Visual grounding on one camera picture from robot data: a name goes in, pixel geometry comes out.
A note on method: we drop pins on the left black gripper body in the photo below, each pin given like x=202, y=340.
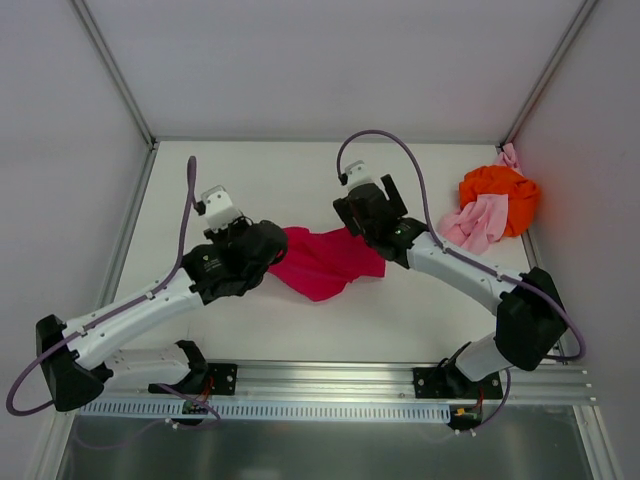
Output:
x=270, y=245

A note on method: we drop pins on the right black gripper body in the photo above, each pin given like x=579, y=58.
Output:
x=368, y=201

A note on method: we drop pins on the magenta t shirt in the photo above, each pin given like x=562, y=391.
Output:
x=320, y=266

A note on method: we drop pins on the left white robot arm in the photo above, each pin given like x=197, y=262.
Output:
x=83, y=357

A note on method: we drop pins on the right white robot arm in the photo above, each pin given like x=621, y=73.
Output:
x=526, y=306

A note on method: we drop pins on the pink t shirt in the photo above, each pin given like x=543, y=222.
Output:
x=481, y=218

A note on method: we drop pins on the orange t shirt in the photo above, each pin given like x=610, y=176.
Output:
x=522, y=194

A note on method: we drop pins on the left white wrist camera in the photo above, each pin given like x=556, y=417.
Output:
x=217, y=208

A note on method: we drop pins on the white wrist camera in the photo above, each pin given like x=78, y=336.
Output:
x=217, y=208
x=357, y=172

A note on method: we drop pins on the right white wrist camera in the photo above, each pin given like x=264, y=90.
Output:
x=357, y=172

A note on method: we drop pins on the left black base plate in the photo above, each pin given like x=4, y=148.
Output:
x=220, y=380

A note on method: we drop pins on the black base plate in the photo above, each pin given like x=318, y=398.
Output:
x=220, y=380
x=442, y=383

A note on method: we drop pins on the aluminium mounting rail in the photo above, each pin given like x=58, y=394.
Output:
x=550, y=384

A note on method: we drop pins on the slotted cable duct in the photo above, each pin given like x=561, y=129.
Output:
x=232, y=409

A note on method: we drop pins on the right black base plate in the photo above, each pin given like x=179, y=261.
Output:
x=442, y=383

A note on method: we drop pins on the right aluminium frame post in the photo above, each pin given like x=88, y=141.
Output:
x=562, y=48

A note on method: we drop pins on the aluminium frame post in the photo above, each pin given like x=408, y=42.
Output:
x=97, y=39
x=562, y=48

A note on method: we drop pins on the left aluminium frame post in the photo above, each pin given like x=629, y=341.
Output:
x=97, y=39

